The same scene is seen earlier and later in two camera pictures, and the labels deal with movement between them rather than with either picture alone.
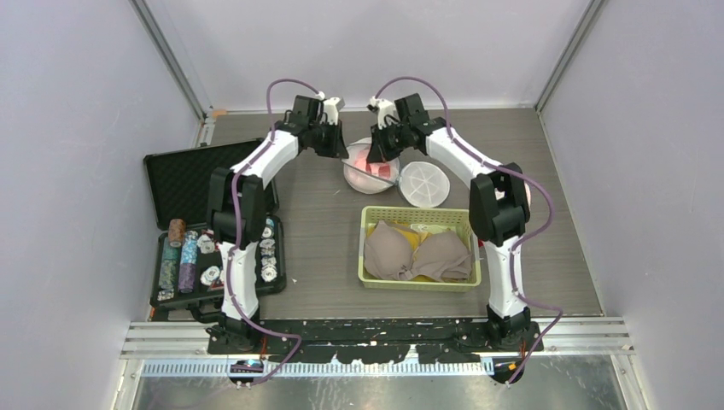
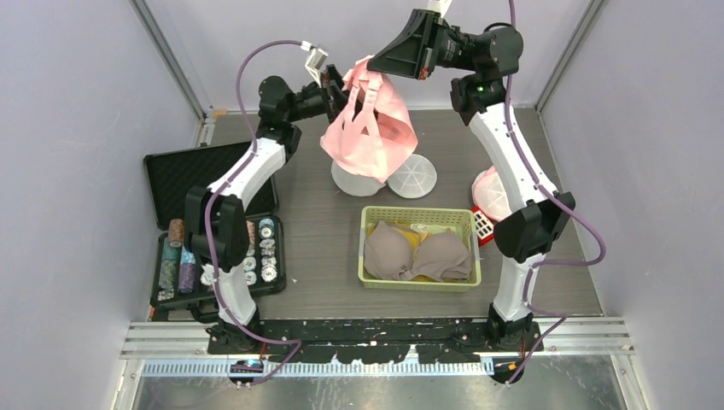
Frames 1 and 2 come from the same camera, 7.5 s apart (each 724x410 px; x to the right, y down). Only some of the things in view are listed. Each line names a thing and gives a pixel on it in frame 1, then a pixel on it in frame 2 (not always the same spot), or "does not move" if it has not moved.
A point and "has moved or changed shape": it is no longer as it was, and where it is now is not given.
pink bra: x=376 y=169 has moved or changed shape
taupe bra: x=389 y=254 does not move
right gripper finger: x=376 y=154 → x=399 y=58
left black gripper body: x=325 y=138 → x=335 y=108
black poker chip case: x=187 y=260 does not move
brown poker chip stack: x=176 y=232 does not move
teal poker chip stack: x=169 y=266 does not move
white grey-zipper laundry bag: x=421 y=184 has moved or changed shape
